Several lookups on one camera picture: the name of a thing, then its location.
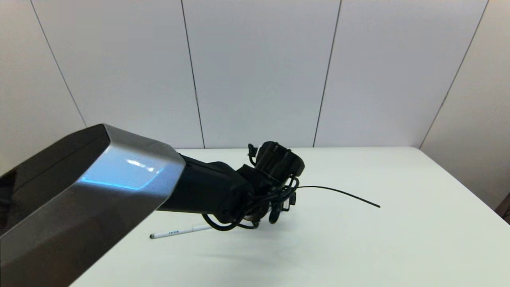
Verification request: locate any white pen with black tip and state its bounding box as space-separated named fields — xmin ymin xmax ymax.
xmin=150 ymin=224 xmax=212 ymax=240

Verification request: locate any brown furniture piece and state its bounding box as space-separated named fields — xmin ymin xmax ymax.
xmin=495 ymin=193 xmax=510 ymax=224

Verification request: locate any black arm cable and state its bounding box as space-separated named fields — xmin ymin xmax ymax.
xmin=201 ymin=143 xmax=381 ymax=232

